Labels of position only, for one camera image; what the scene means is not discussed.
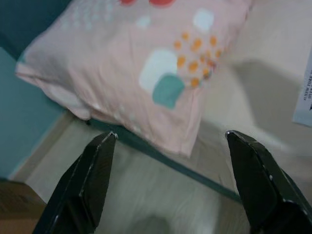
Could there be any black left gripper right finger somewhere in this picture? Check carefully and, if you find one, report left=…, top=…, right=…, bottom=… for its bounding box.
left=225, top=130, right=312, bottom=234

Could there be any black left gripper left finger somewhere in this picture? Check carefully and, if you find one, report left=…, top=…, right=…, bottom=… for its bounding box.
left=33, top=131, right=119, bottom=234

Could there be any white book with blue letters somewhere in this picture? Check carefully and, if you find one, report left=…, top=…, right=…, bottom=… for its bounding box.
left=292, top=46, right=312, bottom=128

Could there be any pink pillow with orange patches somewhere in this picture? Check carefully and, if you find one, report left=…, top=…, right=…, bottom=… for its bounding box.
left=15, top=0, right=254, bottom=156

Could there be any brown wooden nightstand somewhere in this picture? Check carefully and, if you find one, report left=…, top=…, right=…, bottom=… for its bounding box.
left=0, top=177, right=48, bottom=234

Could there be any teal bed base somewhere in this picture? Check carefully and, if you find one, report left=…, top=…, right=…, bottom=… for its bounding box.
left=86, top=118, right=242, bottom=203

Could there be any bed with cream sheet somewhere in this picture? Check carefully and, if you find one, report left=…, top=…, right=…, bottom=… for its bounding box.
left=190, top=0, right=312, bottom=204

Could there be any teal upholstered headboard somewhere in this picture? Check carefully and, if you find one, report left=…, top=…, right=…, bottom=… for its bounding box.
left=0, top=0, right=72, bottom=62

